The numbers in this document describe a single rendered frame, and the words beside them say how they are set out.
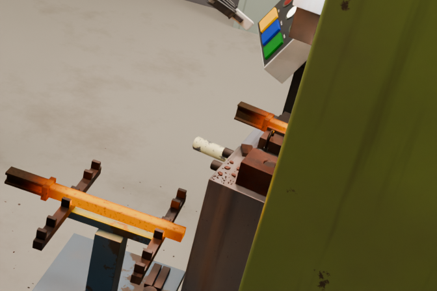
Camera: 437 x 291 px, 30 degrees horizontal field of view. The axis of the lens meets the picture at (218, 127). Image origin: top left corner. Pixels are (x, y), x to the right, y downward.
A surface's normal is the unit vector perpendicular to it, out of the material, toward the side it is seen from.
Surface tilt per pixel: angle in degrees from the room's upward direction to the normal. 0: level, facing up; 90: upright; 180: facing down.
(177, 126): 0
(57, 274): 0
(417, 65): 90
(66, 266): 0
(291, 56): 90
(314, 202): 90
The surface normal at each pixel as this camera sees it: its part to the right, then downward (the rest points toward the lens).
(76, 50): 0.21, -0.84
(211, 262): -0.40, 0.39
